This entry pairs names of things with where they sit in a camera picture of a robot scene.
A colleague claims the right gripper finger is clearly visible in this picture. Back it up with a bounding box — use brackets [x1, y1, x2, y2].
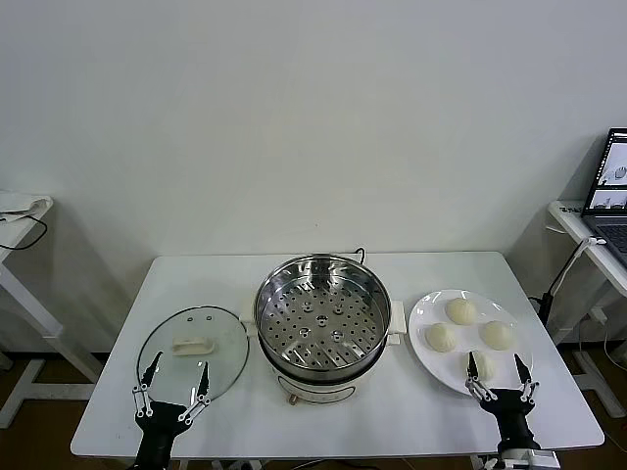
[512, 352, 541, 404]
[463, 350, 498, 405]

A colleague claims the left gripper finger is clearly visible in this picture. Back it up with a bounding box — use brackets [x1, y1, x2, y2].
[176, 359, 213, 424]
[129, 350, 165, 422]

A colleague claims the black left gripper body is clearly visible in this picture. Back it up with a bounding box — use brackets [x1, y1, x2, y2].
[134, 400, 192, 470]

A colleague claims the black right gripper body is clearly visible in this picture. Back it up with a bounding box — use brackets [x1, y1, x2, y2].
[478, 389, 541, 449]

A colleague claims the white steamed baozi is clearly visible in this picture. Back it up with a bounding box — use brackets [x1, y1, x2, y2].
[445, 297, 479, 326]
[478, 320, 516, 352]
[424, 322, 458, 353]
[465, 350, 499, 382]

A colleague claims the round glass pot lid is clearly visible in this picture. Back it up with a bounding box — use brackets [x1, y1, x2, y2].
[137, 305, 251, 408]

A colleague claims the perforated stainless steel steamer basket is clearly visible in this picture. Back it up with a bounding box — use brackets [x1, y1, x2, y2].
[253, 253, 393, 374]

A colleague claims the white round plate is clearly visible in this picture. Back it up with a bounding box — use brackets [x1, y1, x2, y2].
[409, 289, 535, 399]

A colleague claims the black power adapter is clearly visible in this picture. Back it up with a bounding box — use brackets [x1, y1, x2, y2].
[528, 292, 555, 324]

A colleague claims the white electric cooker pot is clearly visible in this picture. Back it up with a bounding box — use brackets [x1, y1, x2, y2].
[239, 293, 407, 406]

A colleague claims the white side table with laptop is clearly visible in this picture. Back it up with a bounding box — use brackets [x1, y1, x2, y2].
[547, 199, 627, 417]

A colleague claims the grey open laptop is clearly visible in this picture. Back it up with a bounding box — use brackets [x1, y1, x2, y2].
[581, 127, 627, 269]

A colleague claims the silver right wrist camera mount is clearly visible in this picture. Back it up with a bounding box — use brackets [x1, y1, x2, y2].
[497, 443, 559, 470]

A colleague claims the white laptop charging cable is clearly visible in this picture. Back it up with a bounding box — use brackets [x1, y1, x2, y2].
[552, 236, 606, 296]

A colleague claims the thin black cable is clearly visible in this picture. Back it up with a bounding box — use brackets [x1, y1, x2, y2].
[0, 212, 49, 251]

